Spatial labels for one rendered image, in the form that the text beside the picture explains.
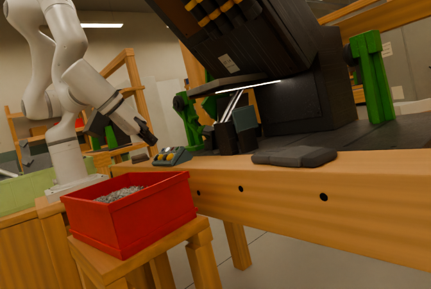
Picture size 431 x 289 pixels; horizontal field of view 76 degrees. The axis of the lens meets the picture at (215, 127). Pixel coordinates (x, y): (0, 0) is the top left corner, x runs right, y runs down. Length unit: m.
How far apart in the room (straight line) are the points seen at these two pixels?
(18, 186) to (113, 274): 1.16
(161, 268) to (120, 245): 0.40
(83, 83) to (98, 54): 7.78
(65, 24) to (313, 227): 0.85
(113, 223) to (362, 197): 0.46
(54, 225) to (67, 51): 0.66
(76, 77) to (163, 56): 8.59
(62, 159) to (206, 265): 0.82
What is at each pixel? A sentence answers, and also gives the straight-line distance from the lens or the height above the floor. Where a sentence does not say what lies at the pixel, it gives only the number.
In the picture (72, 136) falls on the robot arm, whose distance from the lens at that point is 1.35.
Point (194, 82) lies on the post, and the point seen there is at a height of 1.25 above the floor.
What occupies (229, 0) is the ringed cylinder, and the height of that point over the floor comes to 1.30.
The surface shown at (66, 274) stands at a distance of 1.31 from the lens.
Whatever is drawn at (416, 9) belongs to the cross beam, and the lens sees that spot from 1.16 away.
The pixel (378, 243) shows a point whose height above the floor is 0.78.
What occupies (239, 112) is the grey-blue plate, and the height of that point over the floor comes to 1.03.
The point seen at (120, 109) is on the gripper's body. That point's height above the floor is 1.12.
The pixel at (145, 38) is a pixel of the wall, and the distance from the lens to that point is 9.35.
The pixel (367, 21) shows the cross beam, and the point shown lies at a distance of 1.21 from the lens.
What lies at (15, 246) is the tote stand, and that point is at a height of 0.66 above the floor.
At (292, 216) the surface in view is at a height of 0.80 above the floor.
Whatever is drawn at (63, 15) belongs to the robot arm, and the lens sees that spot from 0.99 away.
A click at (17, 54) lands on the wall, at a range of 8.29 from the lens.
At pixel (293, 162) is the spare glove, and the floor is 0.91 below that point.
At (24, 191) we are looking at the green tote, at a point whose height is 0.88.
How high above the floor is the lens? 1.05
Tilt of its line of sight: 3 degrees down
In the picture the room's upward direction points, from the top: 13 degrees counter-clockwise
